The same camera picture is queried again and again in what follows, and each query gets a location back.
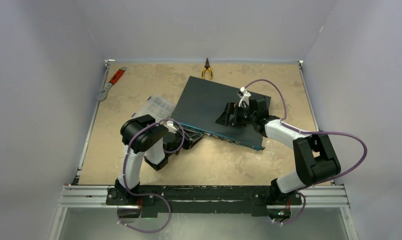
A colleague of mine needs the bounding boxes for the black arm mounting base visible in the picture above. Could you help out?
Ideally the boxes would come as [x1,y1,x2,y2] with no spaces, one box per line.
[106,185,302,218]

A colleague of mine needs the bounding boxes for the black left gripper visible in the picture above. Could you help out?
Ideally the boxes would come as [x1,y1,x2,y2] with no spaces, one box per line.
[166,126,204,158]

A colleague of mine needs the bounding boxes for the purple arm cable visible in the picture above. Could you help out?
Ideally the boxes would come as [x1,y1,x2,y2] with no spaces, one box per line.
[116,118,186,234]
[244,78,369,226]

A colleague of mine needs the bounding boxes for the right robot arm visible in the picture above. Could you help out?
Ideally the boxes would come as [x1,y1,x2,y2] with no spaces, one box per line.
[215,98,341,204]

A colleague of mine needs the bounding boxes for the dark grey network switch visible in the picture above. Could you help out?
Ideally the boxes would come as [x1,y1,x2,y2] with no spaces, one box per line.
[171,76,264,151]

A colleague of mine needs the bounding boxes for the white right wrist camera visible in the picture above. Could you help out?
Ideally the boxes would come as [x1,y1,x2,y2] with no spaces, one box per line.
[237,87,251,108]

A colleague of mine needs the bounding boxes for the red handled adjustable wrench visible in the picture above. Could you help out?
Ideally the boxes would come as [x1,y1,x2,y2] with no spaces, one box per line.
[96,66,127,102]

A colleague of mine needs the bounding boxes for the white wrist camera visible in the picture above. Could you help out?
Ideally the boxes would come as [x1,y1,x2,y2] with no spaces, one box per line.
[164,120,179,134]
[237,87,251,108]

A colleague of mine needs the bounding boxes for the yellow handled pliers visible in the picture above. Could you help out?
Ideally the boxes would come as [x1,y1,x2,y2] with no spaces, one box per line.
[201,58,213,80]

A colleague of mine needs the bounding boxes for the aluminium frame rail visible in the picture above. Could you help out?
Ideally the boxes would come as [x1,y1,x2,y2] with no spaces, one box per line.
[58,185,350,208]

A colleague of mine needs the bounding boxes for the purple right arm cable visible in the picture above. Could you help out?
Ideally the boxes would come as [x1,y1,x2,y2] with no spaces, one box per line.
[244,78,369,226]

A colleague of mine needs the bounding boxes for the clear plastic organizer box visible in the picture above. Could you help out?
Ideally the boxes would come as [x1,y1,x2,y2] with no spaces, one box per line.
[131,95,176,122]

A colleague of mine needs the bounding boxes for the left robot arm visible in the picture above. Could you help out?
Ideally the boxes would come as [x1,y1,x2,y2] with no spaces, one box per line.
[114,114,203,205]

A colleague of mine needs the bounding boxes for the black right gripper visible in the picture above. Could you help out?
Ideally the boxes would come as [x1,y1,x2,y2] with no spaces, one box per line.
[216,102,256,128]

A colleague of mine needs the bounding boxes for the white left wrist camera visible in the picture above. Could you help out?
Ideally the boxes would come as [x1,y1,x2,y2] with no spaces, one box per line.
[164,120,179,134]

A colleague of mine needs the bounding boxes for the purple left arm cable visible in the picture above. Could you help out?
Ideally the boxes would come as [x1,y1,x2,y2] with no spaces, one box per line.
[116,118,186,234]

